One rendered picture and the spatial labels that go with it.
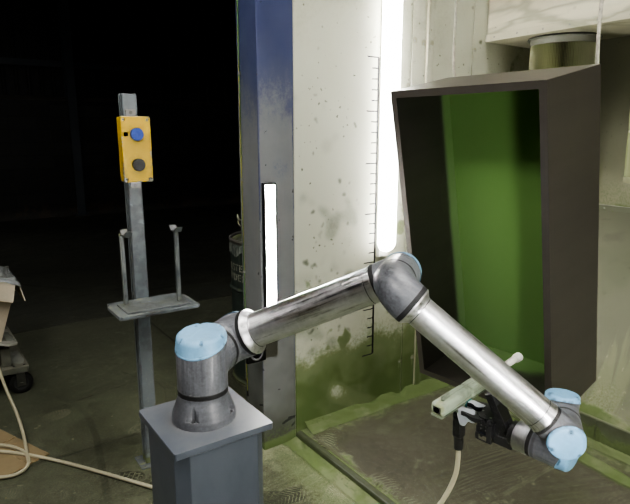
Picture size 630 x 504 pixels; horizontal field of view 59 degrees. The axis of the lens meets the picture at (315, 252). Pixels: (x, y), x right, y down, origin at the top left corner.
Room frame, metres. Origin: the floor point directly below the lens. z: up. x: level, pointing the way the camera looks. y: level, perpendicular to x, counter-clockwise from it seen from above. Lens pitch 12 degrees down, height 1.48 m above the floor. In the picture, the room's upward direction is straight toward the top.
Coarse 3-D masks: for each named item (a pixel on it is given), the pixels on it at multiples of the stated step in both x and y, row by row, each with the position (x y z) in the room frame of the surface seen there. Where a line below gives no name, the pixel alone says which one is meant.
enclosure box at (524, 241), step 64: (448, 128) 2.36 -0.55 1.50; (512, 128) 2.17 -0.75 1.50; (576, 128) 1.81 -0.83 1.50; (448, 192) 2.38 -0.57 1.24; (512, 192) 2.21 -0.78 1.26; (576, 192) 1.84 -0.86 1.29; (448, 256) 2.39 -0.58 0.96; (512, 256) 2.25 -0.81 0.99; (576, 256) 1.87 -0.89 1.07; (512, 320) 2.30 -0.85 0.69; (576, 320) 1.90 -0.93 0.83; (576, 384) 1.94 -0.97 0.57
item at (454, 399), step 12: (516, 360) 1.83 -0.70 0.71; (468, 384) 1.65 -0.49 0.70; (444, 396) 1.56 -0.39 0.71; (456, 396) 1.58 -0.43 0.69; (468, 396) 1.62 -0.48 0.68; (432, 408) 1.56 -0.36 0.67; (444, 408) 1.53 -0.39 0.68; (456, 408) 1.58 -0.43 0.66; (456, 420) 1.62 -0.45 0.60; (456, 432) 1.62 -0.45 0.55; (456, 444) 1.63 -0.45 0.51
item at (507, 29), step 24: (504, 0) 3.16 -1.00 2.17; (528, 0) 3.04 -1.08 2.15; (552, 0) 2.93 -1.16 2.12; (576, 0) 2.83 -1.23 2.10; (624, 0) 2.64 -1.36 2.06; (504, 24) 3.15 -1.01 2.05; (528, 24) 3.03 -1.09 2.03; (552, 24) 2.91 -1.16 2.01; (576, 24) 2.81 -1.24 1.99; (624, 24) 2.74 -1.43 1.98
